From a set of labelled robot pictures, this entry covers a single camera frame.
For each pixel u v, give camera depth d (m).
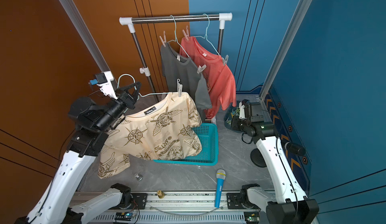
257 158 0.87
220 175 0.78
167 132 0.71
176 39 0.67
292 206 0.36
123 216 0.71
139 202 0.73
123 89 0.50
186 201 0.75
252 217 0.71
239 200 0.71
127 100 0.48
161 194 0.73
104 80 0.46
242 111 0.67
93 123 0.42
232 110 1.09
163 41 0.77
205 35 0.66
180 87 0.63
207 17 0.60
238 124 0.65
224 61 0.63
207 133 0.94
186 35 0.77
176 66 0.78
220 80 0.72
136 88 0.54
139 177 0.79
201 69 0.61
